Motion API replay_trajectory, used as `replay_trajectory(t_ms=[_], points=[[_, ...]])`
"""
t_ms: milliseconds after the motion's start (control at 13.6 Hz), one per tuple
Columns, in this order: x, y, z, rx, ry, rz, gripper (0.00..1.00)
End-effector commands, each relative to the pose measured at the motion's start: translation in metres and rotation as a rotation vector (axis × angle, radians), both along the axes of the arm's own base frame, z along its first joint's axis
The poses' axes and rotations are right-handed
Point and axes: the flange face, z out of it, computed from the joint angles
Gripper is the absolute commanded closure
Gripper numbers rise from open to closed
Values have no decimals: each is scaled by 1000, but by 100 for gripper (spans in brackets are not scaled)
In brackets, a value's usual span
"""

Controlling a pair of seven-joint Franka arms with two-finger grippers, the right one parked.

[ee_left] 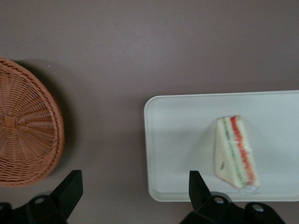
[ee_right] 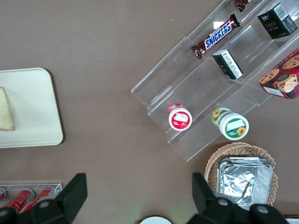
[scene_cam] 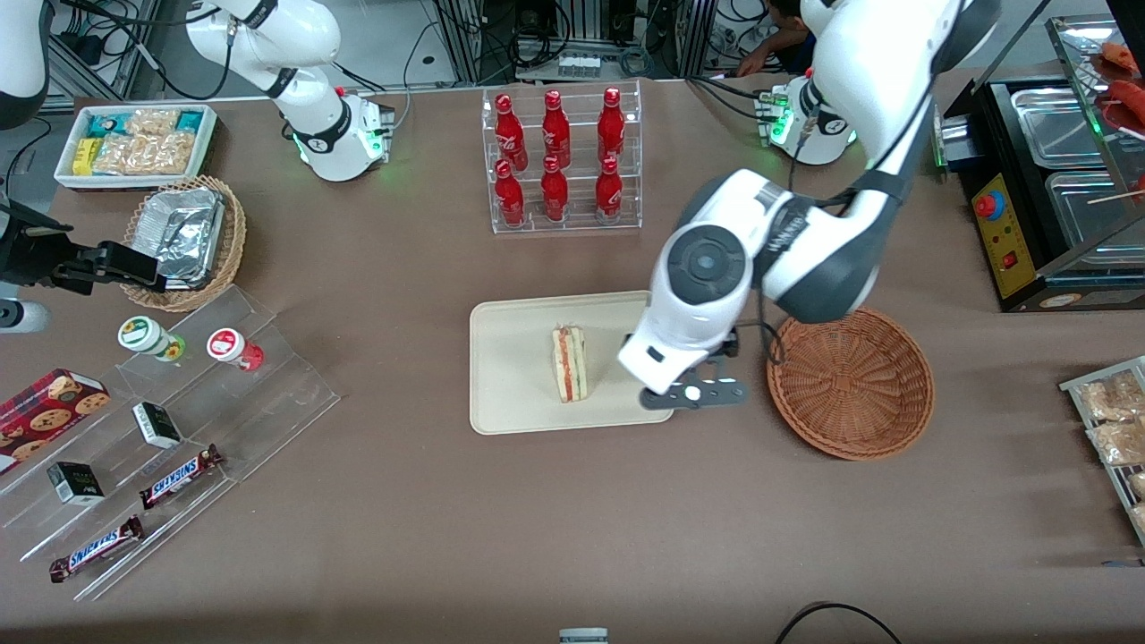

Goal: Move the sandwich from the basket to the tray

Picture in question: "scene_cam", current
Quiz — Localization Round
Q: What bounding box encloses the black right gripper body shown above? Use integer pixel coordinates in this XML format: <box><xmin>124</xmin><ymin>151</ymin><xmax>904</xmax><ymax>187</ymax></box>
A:
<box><xmin>0</xmin><ymin>225</ymin><xmax>74</xmax><ymax>285</ymax></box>

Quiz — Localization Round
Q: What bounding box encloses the triangle sandwich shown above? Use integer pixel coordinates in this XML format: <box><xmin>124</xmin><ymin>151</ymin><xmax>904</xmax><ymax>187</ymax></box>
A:
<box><xmin>551</xmin><ymin>326</ymin><xmax>589</xmax><ymax>404</ymax></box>

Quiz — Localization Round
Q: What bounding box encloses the person forearm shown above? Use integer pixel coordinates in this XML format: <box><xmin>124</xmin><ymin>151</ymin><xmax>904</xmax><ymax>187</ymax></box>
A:
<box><xmin>750</xmin><ymin>31</ymin><xmax>799</xmax><ymax>72</ymax></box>

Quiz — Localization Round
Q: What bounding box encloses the oval brown wicker basket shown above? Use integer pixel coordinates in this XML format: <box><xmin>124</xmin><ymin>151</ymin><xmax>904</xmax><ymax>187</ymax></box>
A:
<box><xmin>121</xmin><ymin>174</ymin><xmax>248</xmax><ymax>313</ymax></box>

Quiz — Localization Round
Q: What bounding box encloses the cream plastic tray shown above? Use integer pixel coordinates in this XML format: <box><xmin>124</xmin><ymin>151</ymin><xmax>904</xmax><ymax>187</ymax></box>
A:
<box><xmin>470</xmin><ymin>291</ymin><xmax>675</xmax><ymax>436</ymax></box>

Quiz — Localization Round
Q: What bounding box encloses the round brown wicker basket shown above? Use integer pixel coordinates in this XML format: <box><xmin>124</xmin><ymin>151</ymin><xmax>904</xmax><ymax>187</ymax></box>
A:
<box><xmin>767</xmin><ymin>307</ymin><xmax>936</xmax><ymax>462</ymax></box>

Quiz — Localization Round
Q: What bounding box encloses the aluminium foil container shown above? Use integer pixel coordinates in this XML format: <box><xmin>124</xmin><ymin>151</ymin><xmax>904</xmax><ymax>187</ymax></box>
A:
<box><xmin>134</xmin><ymin>186</ymin><xmax>226</xmax><ymax>291</ymax></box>

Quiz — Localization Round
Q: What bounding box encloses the green lid cup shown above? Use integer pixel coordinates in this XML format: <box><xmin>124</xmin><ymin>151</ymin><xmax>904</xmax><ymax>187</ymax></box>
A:
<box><xmin>117</xmin><ymin>316</ymin><xmax>187</xmax><ymax>362</ymax></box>

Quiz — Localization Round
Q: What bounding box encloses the white plastic snack bin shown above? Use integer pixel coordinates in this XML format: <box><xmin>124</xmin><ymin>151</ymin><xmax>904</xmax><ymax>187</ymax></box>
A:
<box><xmin>54</xmin><ymin>103</ymin><xmax>218</xmax><ymax>191</ymax></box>

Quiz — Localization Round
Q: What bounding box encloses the large clear cracker bag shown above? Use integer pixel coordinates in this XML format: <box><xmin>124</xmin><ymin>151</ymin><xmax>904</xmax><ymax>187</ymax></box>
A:
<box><xmin>93</xmin><ymin>131</ymin><xmax>197</xmax><ymax>176</ymax></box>

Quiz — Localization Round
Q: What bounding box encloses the red lid cup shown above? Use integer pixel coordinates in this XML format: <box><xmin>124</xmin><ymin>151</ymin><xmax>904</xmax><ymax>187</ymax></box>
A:
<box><xmin>207</xmin><ymin>327</ymin><xmax>266</xmax><ymax>373</ymax></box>

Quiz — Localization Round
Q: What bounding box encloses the small clear cracker bag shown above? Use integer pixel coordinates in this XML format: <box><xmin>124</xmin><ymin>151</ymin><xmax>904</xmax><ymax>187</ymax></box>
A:
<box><xmin>125</xmin><ymin>107</ymin><xmax>181</xmax><ymax>136</ymax></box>

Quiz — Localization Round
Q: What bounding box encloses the red cookie box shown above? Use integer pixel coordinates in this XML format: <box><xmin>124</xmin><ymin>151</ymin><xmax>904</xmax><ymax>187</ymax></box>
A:
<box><xmin>0</xmin><ymin>368</ymin><xmax>112</xmax><ymax>477</ymax></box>

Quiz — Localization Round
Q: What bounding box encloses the clear acrylic bottle rack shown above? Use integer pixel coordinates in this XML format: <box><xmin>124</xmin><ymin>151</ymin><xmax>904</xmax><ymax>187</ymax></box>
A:
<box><xmin>481</xmin><ymin>80</ymin><xmax>643</xmax><ymax>236</ymax></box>

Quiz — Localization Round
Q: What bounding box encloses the small black box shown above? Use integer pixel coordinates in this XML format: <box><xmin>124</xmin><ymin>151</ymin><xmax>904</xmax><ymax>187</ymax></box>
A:
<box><xmin>131</xmin><ymin>402</ymin><xmax>183</xmax><ymax>450</ymax></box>
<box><xmin>47</xmin><ymin>461</ymin><xmax>106</xmax><ymax>507</ymax></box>

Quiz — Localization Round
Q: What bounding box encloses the red cola bottle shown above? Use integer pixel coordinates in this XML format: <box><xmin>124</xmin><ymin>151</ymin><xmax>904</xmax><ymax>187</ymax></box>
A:
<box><xmin>494</xmin><ymin>93</ymin><xmax>529</xmax><ymax>173</ymax></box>
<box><xmin>541</xmin><ymin>89</ymin><xmax>572</xmax><ymax>169</ymax></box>
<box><xmin>595</xmin><ymin>157</ymin><xmax>623</xmax><ymax>225</ymax></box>
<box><xmin>598</xmin><ymin>87</ymin><xmax>626</xmax><ymax>165</ymax></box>
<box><xmin>540</xmin><ymin>156</ymin><xmax>569</xmax><ymax>223</ymax></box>
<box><xmin>495</xmin><ymin>159</ymin><xmax>525</xmax><ymax>227</ymax></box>

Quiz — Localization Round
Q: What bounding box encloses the clear acrylic step display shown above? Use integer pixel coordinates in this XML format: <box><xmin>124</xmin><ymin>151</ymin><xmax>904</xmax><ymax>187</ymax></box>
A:
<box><xmin>0</xmin><ymin>284</ymin><xmax>343</xmax><ymax>602</ymax></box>

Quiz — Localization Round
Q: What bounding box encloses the Snickers chocolate bar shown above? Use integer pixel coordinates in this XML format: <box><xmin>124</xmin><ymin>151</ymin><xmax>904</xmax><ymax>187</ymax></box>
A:
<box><xmin>139</xmin><ymin>444</ymin><xmax>225</xmax><ymax>511</ymax></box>
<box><xmin>48</xmin><ymin>514</ymin><xmax>146</xmax><ymax>584</ymax></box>

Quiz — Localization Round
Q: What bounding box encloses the person in blue shirt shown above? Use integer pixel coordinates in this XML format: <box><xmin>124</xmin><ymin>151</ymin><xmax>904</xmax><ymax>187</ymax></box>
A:
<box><xmin>768</xmin><ymin>0</ymin><xmax>817</xmax><ymax>77</ymax></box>

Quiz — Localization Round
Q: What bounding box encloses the black food warmer case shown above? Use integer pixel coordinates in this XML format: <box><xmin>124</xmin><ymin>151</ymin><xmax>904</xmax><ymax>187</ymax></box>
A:
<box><xmin>944</xmin><ymin>13</ymin><xmax>1145</xmax><ymax>314</ymax></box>

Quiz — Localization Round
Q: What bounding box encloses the steel warmer pan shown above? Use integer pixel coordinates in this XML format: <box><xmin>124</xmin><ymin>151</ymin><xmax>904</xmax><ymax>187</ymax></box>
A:
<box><xmin>1045</xmin><ymin>170</ymin><xmax>1145</xmax><ymax>250</ymax></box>
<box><xmin>1011</xmin><ymin>88</ymin><xmax>1108</xmax><ymax>171</ymax></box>

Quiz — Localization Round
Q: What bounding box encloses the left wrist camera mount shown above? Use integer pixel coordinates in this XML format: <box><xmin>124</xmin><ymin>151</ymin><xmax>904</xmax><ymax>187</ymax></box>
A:
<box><xmin>640</xmin><ymin>329</ymin><xmax>749</xmax><ymax>411</ymax></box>

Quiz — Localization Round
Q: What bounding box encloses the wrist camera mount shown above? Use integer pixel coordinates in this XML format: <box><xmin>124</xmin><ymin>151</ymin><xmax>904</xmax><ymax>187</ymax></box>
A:
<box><xmin>0</xmin><ymin>302</ymin><xmax>51</xmax><ymax>334</ymax></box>
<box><xmin>640</xmin><ymin>329</ymin><xmax>749</xmax><ymax>411</ymax></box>

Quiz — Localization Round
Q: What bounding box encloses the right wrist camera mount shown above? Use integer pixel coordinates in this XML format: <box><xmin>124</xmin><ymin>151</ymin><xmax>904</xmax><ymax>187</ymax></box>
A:
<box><xmin>0</xmin><ymin>302</ymin><xmax>51</xmax><ymax>334</ymax></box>

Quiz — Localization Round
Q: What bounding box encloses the black cable loop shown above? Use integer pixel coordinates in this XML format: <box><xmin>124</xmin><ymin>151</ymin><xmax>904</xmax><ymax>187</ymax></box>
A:
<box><xmin>774</xmin><ymin>601</ymin><xmax>904</xmax><ymax>644</ymax></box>

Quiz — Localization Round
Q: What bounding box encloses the aluminium frame structure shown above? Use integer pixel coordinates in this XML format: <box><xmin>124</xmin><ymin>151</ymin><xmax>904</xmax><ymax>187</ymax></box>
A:
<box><xmin>429</xmin><ymin>0</ymin><xmax>717</xmax><ymax>83</ymax></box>

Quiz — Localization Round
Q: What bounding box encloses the grey wire snack rack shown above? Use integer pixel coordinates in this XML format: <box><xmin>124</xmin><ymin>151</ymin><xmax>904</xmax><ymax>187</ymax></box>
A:
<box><xmin>1059</xmin><ymin>356</ymin><xmax>1145</xmax><ymax>548</ymax></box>

